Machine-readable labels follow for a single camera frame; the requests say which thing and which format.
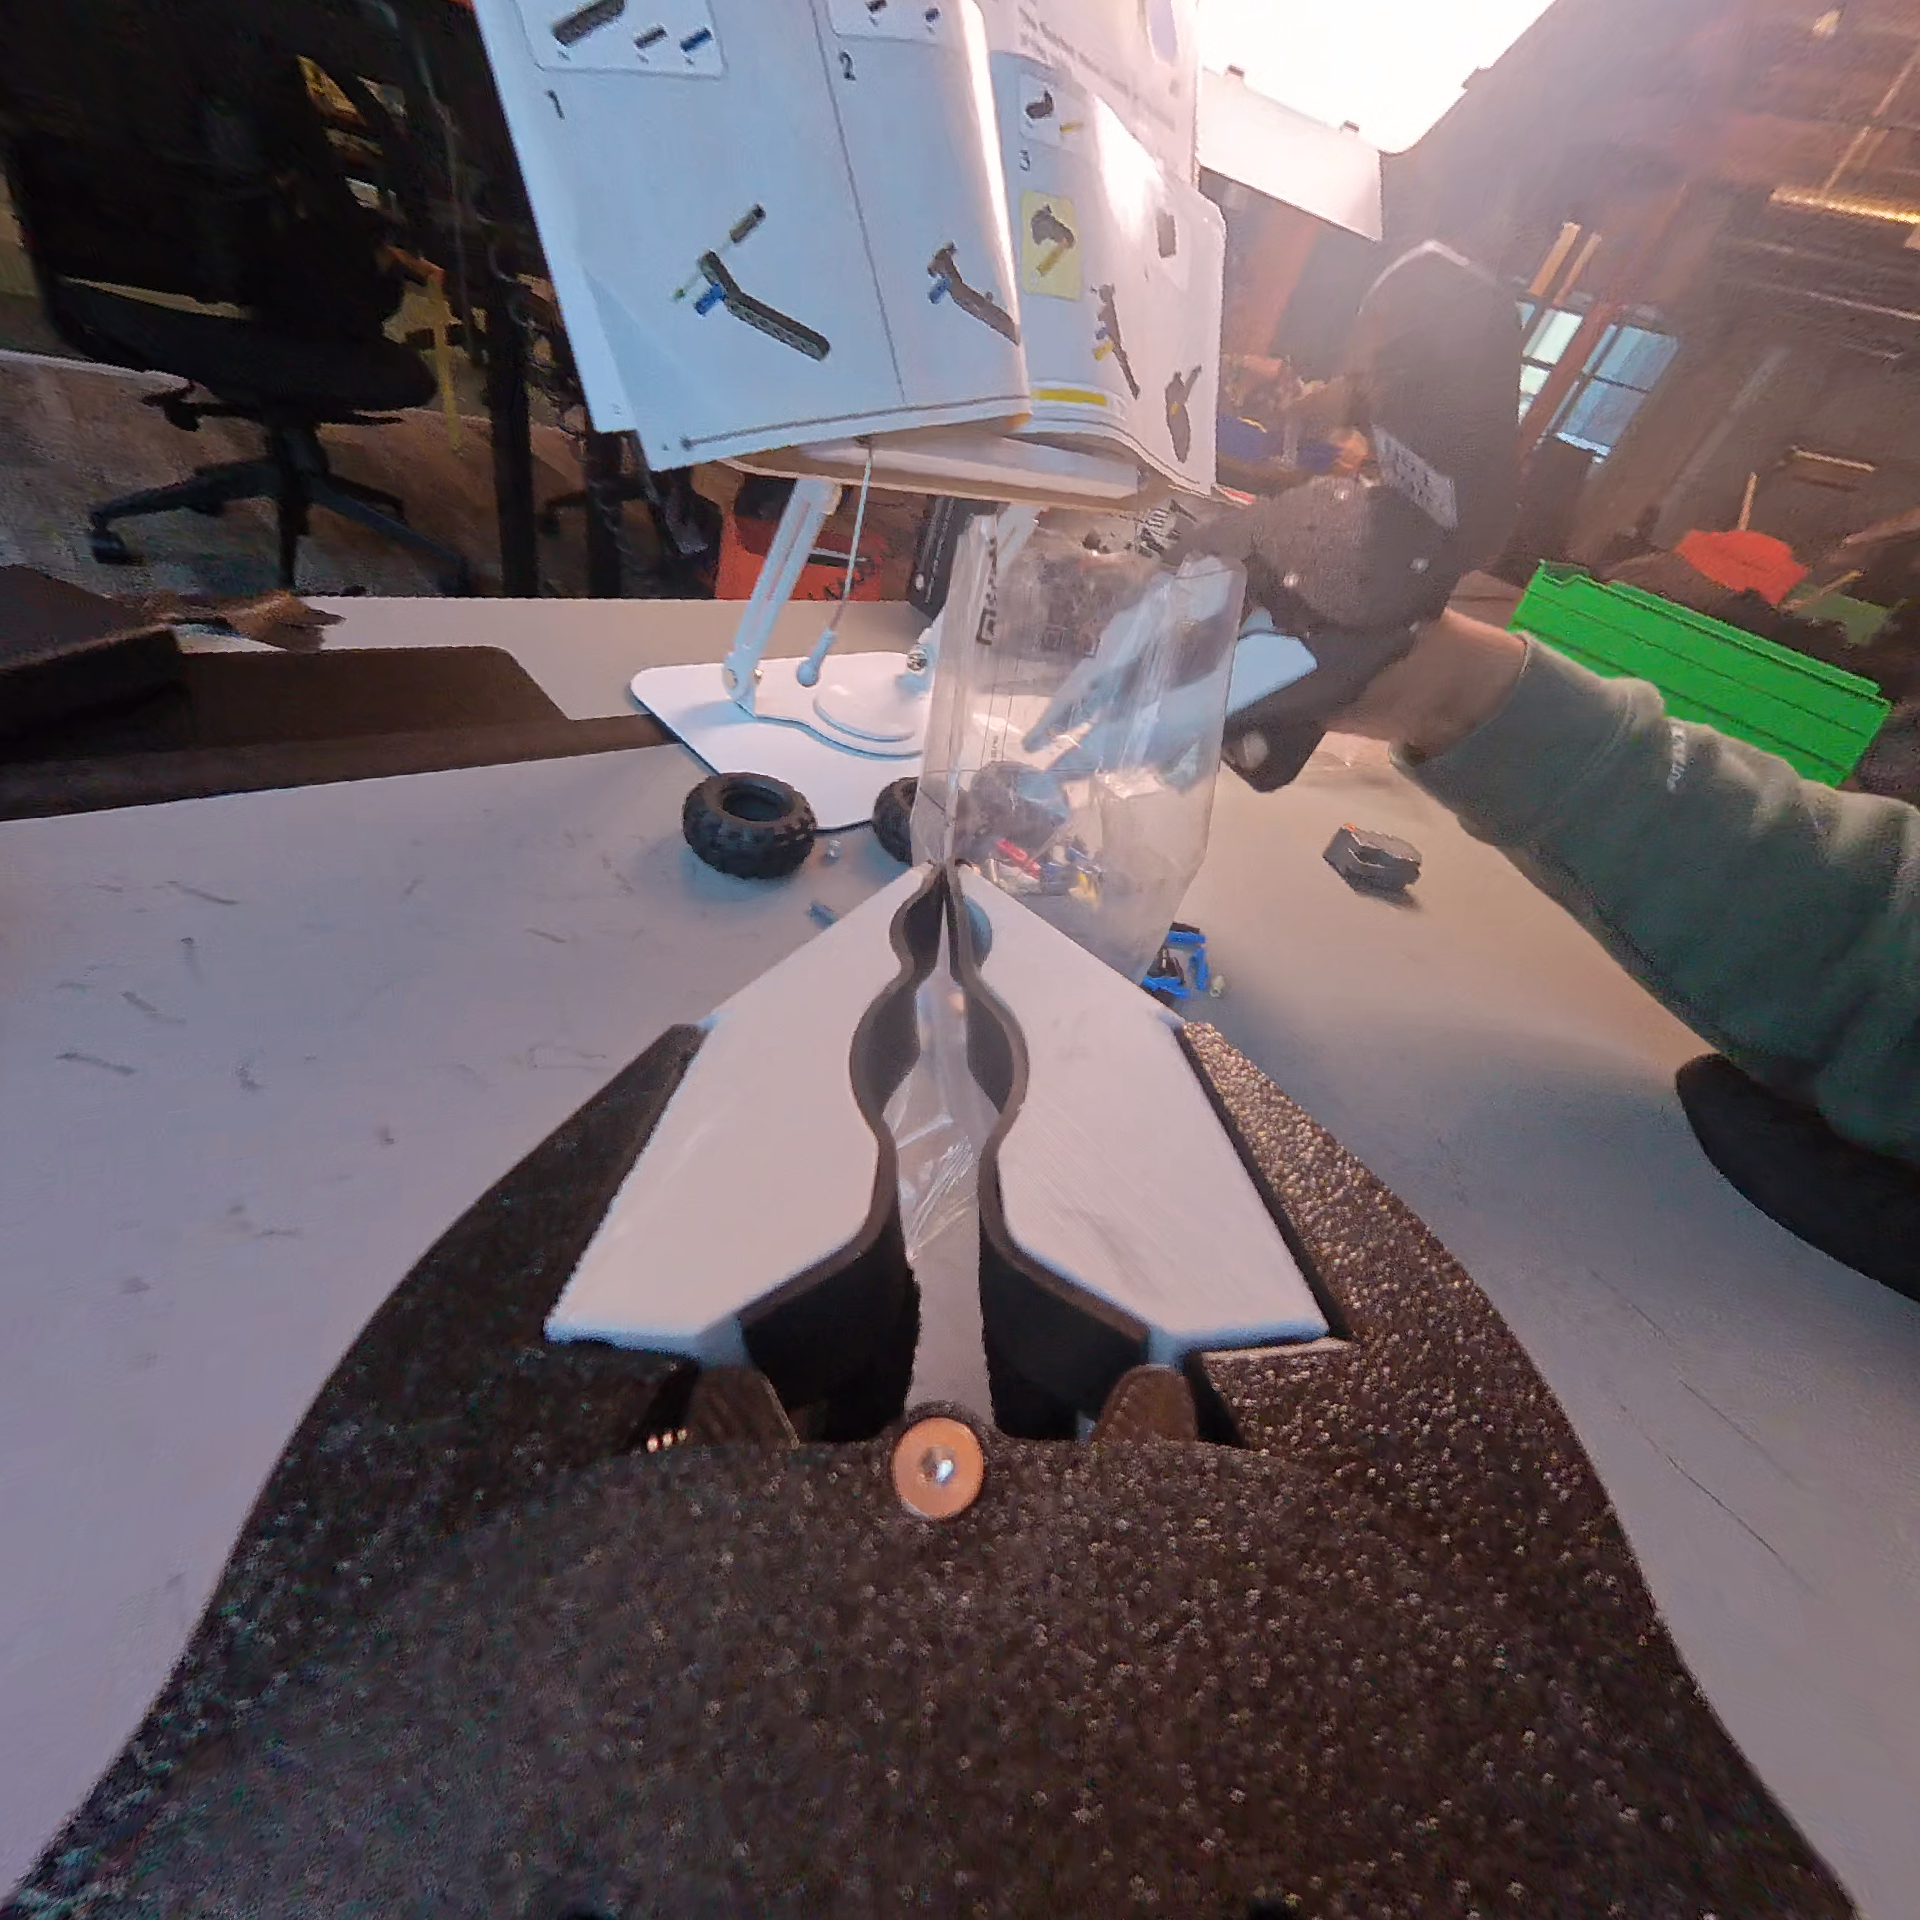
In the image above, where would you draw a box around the grey desk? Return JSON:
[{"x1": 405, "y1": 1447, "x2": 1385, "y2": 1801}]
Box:
[{"x1": 0, "y1": 595, "x2": 1920, "y2": 1920}]

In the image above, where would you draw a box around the white booklet stand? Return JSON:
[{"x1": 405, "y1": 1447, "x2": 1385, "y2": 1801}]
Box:
[{"x1": 626, "y1": 450, "x2": 1326, "y2": 832}]

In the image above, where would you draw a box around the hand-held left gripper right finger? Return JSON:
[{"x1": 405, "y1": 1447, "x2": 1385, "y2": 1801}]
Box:
[{"x1": 950, "y1": 870, "x2": 1332, "y2": 1353}]

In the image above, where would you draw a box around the small black toy part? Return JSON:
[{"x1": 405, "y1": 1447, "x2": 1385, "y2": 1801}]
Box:
[{"x1": 1324, "y1": 823, "x2": 1424, "y2": 897}]

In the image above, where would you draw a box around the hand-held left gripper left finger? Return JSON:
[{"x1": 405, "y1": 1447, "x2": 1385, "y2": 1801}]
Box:
[{"x1": 548, "y1": 870, "x2": 937, "y2": 1358}]

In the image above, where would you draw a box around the green plastic bin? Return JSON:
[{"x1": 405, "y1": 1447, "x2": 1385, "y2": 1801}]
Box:
[{"x1": 1508, "y1": 562, "x2": 1902, "y2": 791}]

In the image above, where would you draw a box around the black chair armrest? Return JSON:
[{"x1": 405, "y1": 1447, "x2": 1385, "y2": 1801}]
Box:
[{"x1": 1673, "y1": 1048, "x2": 1920, "y2": 1298}]

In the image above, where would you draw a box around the person's right hand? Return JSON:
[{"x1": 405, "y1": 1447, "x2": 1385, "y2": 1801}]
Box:
[{"x1": 1381, "y1": 601, "x2": 1524, "y2": 755}]

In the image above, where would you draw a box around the clear plastic bag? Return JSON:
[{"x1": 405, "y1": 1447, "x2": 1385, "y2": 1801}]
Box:
[{"x1": 912, "y1": 507, "x2": 1251, "y2": 1409}]

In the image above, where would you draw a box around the person's right forearm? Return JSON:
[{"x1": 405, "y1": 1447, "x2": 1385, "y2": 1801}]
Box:
[{"x1": 1410, "y1": 630, "x2": 1920, "y2": 1161}]

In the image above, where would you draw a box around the building instruction booklet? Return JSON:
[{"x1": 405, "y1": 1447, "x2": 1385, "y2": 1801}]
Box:
[{"x1": 475, "y1": 0, "x2": 1235, "y2": 502}]

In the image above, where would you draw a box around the black office chair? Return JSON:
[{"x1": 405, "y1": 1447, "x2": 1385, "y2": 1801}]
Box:
[{"x1": 0, "y1": 0, "x2": 486, "y2": 595}]

